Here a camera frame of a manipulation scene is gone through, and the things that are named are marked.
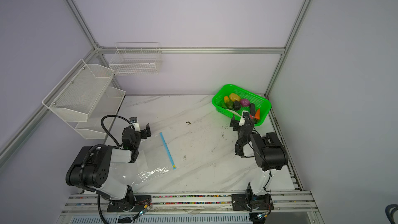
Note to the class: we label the green plastic basket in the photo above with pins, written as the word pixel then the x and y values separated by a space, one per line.
pixel 261 103

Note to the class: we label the white mesh lower shelf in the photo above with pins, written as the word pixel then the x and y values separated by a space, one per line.
pixel 108 104

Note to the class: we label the clear zip bag blue zipper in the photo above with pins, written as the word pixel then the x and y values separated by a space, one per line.
pixel 154 160

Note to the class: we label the white mesh shelf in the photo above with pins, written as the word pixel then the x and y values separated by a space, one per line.
pixel 76 96
pixel 108 104

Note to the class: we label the purple onion toy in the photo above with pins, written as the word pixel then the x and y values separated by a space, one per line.
pixel 245 102

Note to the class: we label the orange carrot toy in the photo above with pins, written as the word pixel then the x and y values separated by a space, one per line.
pixel 257 115

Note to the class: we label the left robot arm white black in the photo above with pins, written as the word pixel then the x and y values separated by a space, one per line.
pixel 90 171

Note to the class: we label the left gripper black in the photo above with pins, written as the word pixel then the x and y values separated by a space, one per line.
pixel 140 133

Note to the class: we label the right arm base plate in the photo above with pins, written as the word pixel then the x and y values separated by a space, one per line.
pixel 242 202

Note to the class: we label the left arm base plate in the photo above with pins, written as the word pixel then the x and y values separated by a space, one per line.
pixel 135 206

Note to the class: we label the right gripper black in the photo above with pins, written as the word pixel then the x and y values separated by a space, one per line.
pixel 243 125

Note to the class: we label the white wire wall basket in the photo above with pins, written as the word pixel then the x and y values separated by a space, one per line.
pixel 136 58

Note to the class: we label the white mesh upper shelf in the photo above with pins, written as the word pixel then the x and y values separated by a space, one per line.
pixel 76 96

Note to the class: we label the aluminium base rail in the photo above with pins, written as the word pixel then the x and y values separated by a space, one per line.
pixel 198 203

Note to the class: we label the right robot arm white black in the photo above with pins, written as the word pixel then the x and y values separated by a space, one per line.
pixel 267 151

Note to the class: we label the yellow lemon toy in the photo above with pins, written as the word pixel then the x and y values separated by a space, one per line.
pixel 234 97

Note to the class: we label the black round avocado toy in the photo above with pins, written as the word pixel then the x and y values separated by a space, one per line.
pixel 236 105

